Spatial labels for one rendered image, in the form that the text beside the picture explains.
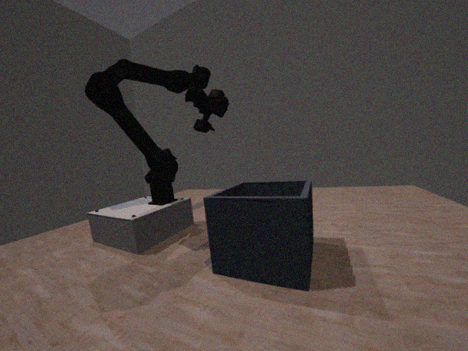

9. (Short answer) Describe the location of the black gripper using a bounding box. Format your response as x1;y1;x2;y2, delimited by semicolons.
193;89;224;133

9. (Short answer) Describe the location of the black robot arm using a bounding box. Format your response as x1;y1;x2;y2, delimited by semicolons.
85;59;229;206

